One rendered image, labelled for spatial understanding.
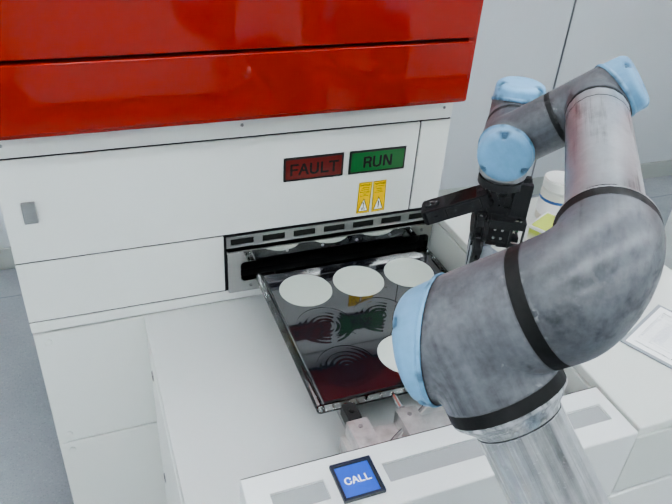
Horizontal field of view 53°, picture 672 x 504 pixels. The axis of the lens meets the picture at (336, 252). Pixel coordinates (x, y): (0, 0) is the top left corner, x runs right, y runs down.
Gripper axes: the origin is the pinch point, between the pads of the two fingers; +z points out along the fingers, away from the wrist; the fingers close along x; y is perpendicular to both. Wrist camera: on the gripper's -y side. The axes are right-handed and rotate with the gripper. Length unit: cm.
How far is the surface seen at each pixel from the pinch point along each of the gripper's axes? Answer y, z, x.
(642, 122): 110, 64, 259
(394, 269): -12.5, 9.2, 12.5
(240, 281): -42.2, 12.0, 5.3
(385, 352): -12.4, 9.2, -12.4
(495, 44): 20, 18, 210
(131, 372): -63, 31, -4
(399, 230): -12.5, 5.6, 21.6
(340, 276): -22.8, 9.2, 7.7
